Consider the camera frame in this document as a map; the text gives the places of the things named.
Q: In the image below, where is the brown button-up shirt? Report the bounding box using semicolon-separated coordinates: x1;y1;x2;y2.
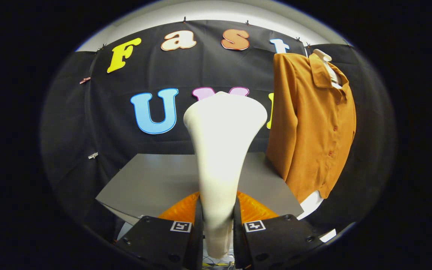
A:
267;52;357;203

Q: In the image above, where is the grey cabinet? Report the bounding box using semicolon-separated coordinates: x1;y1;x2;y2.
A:
96;152;305;240

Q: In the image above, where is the black backdrop cloth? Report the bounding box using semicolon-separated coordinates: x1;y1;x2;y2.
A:
40;19;396;242

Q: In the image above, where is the white mannequin torso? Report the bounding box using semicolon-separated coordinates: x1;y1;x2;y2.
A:
297;49;343;221

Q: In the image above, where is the row of black clips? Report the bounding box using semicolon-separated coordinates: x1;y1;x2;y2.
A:
96;16;312;52

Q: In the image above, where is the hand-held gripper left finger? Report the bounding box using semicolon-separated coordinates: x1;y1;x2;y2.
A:
115;192;204;270

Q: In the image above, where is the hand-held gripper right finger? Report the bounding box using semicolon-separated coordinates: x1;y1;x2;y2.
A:
233;191;324;270

